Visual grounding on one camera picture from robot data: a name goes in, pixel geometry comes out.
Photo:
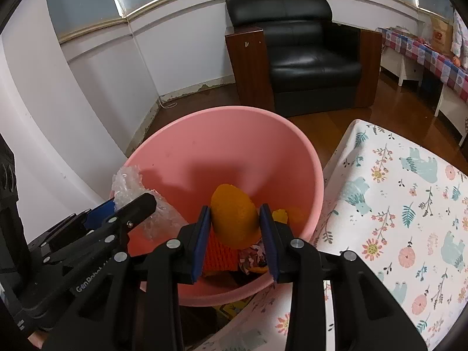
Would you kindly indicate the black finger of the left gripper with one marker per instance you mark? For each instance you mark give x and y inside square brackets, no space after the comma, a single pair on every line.
[126,218]

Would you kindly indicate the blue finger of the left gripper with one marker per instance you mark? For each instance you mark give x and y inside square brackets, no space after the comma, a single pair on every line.
[97,216]

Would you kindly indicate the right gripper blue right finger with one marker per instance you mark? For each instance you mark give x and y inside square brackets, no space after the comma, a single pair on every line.
[269,237]

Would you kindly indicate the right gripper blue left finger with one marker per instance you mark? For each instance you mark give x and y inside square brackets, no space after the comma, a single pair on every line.
[200,240]

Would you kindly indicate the red white paper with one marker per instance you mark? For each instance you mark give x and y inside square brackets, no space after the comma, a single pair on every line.
[253,259]

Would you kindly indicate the clear bubble wrap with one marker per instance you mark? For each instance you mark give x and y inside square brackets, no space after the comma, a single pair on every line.
[165,222]

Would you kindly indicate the orange peel piece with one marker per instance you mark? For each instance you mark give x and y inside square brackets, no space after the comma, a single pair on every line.
[234,217]
[293,217]

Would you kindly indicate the red foam net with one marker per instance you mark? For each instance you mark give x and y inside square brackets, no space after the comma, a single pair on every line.
[218,257]

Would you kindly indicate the yellow printed box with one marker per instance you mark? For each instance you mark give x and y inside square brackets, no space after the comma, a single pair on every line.
[229,311]

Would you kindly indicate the floral bear tablecloth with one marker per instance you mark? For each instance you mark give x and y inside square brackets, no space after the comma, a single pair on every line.
[403,210]

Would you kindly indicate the black leather armchair left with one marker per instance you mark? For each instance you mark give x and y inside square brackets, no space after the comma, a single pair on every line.
[290,57]

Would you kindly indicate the checkered tablecloth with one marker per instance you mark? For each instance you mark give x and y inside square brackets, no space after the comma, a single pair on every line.
[441,66]

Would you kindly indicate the orange fruit on table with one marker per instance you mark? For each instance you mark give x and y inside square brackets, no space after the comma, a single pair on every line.
[456,61]

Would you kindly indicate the brown paper bag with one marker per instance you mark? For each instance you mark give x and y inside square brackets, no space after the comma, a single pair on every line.
[441,38]

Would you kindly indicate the floral children's jacket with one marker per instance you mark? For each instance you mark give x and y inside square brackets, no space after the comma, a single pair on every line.
[459,40]

